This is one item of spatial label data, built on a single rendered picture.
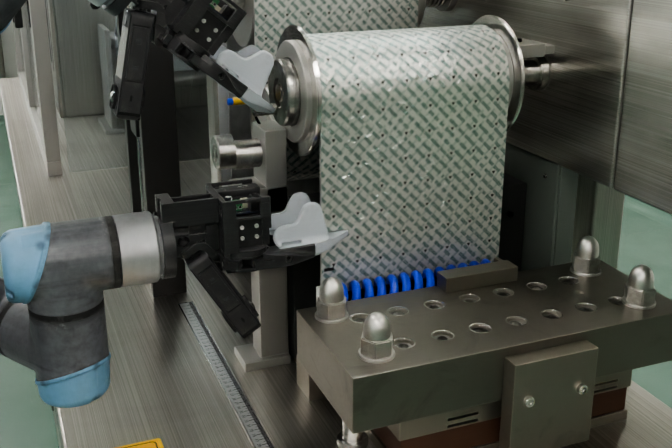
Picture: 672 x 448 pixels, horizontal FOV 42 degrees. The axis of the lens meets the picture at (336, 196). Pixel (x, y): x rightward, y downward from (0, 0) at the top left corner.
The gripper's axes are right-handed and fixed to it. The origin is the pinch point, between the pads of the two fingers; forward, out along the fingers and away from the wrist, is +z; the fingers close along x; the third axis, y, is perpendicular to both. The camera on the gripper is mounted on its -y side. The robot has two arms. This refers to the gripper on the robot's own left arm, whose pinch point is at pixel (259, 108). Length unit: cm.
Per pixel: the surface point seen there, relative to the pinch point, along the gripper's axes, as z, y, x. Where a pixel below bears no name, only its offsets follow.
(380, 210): 16.6, -1.1, -7.1
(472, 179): 24.3, 8.3, -7.1
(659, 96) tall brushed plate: 26.6, 25.7, -22.1
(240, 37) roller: 0.8, 6.6, 24.1
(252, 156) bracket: 3.3, -4.9, 1.0
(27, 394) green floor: 57, -113, 166
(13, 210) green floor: 60, -110, 352
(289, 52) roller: -1.4, 6.9, -1.2
